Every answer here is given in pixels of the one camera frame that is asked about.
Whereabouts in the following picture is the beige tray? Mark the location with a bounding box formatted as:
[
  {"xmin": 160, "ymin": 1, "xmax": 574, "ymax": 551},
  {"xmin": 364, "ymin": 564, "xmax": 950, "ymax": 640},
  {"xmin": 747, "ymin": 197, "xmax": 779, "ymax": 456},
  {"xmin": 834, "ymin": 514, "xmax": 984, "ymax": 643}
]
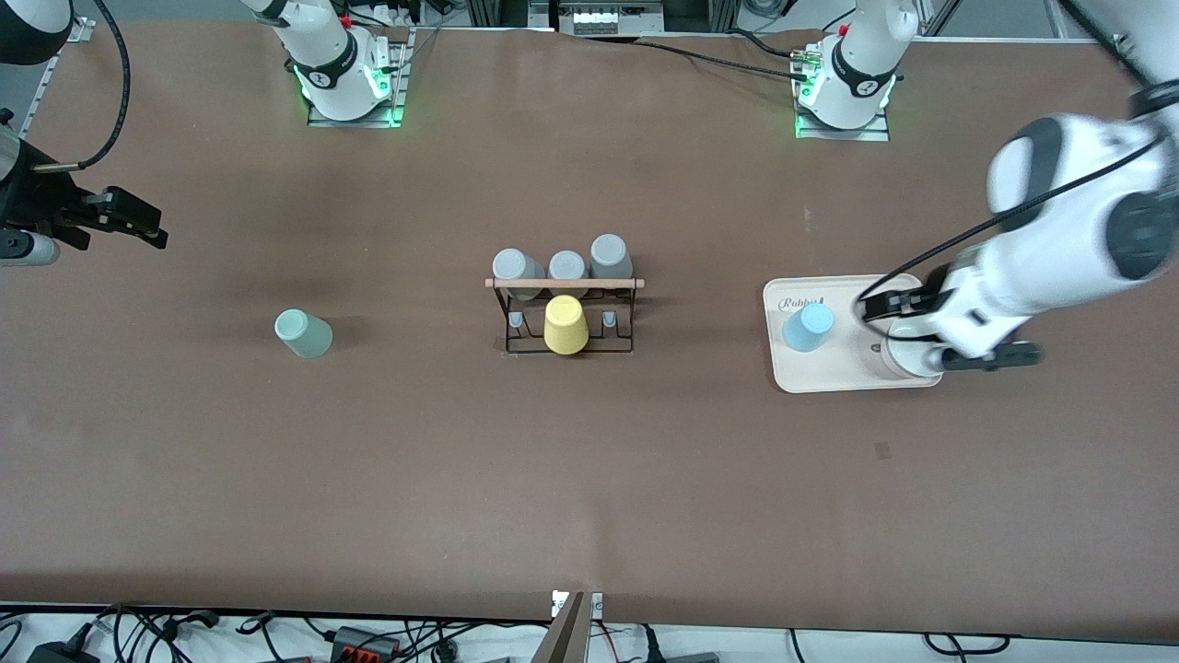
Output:
[{"xmin": 763, "ymin": 273, "xmax": 945, "ymax": 395}]

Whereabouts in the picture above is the black orange connector block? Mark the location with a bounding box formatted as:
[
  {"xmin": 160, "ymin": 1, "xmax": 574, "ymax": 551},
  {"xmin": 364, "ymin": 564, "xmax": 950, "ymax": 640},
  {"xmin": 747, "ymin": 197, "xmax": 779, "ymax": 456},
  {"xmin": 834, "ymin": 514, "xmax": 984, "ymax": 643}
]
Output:
[{"xmin": 332, "ymin": 626, "xmax": 403, "ymax": 660}]

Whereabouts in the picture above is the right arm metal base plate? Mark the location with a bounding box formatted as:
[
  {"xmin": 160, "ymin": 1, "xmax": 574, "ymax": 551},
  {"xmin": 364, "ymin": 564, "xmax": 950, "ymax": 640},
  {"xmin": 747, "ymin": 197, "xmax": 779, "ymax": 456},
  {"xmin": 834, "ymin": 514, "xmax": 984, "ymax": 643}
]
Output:
[{"xmin": 307, "ymin": 28, "xmax": 413, "ymax": 128}]

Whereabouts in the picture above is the grey metal post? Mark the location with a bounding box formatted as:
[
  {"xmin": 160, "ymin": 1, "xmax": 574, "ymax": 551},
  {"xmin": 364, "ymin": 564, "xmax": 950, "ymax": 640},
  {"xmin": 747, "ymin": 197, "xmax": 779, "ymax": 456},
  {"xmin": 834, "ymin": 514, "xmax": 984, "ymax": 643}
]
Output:
[{"xmin": 532, "ymin": 592, "xmax": 590, "ymax": 663}]

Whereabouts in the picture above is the black wire cup rack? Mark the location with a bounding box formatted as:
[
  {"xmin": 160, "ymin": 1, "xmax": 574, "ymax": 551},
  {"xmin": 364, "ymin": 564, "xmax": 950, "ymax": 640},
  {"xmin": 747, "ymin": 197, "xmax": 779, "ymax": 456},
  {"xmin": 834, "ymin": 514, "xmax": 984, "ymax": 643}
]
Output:
[{"xmin": 485, "ymin": 276, "xmax": 646, "ymax": 358}]

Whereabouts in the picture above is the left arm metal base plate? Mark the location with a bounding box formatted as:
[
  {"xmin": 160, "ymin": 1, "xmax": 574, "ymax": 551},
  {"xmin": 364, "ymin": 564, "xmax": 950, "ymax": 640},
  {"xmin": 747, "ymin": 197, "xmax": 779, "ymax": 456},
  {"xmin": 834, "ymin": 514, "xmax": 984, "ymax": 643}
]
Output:
[{"xmin": 795, "ymin": 41, "xmax": 892, "ymax": 142}]

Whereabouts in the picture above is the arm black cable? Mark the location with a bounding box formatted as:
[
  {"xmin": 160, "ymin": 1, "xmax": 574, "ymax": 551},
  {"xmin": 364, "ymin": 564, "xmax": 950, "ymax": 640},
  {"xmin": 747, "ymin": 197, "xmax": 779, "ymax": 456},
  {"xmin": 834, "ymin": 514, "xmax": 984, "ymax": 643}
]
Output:
[
  {"xmin": 857, "ymin": 0, "xmax": 1179, "ymax": 343},
  {"xmin": 35, "ymin": 0, "xmax": 132, "ymax": 174}
]

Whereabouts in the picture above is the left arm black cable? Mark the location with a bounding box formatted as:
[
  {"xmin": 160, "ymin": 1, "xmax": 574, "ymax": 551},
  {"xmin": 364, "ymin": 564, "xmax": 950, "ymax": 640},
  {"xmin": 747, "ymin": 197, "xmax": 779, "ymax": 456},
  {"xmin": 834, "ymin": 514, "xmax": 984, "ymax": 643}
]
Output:
[{"xmin": 857, "ymin": 0, "xmax": 1179, "ymax": 343}]

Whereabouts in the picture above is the yellow cup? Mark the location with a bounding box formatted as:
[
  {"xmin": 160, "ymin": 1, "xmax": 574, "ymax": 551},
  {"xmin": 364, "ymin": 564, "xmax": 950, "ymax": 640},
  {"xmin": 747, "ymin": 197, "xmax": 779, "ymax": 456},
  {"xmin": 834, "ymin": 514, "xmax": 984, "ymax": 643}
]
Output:
[{"xmin": 543, "ymin": 295, "xmax": 590, "ymax": 355}]

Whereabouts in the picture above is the white bowl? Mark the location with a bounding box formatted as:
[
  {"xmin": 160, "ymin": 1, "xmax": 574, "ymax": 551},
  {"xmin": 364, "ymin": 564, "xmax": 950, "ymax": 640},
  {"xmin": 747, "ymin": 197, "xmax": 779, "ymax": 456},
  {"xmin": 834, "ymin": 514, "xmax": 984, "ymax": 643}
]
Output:
[{"xmin": 880, "ymin": 318, "xmax": 945, "ymax": 380}]

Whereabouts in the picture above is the light blue cup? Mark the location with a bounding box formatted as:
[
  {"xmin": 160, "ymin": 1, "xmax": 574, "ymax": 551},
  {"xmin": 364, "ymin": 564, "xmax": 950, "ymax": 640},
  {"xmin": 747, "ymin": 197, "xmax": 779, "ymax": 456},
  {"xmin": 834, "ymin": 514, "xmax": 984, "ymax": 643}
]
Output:
[{"xmin": 783, "ymin": 304, "xmax": 835, "ymax": 354}]

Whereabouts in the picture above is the grey device box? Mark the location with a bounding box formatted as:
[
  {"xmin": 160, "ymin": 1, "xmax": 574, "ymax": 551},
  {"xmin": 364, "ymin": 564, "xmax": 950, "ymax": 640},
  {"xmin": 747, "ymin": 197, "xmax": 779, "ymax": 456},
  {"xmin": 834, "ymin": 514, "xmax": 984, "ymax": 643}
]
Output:
[{"xmin": 557, "ymin": 0, "xmax": 664, "ymax": 38}]

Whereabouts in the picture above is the mint green cup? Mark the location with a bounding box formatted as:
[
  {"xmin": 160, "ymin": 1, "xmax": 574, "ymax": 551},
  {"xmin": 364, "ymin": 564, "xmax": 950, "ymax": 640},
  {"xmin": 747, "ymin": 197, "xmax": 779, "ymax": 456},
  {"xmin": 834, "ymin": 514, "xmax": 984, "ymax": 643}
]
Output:
[{"xmin": 274, "ymin": 309, "xmax": 333, "ymax": 360}]

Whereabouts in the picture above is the black power adapter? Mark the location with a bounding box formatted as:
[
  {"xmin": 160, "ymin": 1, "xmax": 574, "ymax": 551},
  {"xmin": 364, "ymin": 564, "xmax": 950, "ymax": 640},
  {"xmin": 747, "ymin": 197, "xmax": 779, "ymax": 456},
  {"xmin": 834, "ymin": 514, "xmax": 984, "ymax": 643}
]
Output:
[{"xmin": 26, "ymin": 640, "xmax": 99, "ymax": 663}]

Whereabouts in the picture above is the white power strip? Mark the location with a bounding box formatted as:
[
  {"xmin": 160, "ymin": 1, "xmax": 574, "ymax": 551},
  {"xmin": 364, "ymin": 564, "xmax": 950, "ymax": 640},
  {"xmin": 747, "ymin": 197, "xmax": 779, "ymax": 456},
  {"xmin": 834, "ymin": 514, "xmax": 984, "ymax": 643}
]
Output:
[{"xmin": 364, "ymin": 0, "xmax": 434, "ymax": 29}]

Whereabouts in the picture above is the black table cable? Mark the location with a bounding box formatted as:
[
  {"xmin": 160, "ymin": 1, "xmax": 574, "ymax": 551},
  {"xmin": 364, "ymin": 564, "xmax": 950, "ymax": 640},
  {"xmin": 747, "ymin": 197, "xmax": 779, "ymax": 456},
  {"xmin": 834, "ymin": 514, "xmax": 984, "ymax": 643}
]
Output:
[
  {"xmin": 580, "ymin": 35, "xmax": 804, "ymax": 80},
  {"xmin": 726, "ymin": 29, "xmax": 804, "ymax": 60}
]

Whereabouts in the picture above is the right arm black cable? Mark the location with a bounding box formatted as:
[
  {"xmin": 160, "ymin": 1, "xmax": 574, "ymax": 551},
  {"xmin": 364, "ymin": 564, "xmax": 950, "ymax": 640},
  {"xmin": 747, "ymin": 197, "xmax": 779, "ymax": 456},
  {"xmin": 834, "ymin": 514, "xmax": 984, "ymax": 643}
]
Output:
[{"xmin": 35, "ymin": 0, "xmax": 132, "ymax": 174}]

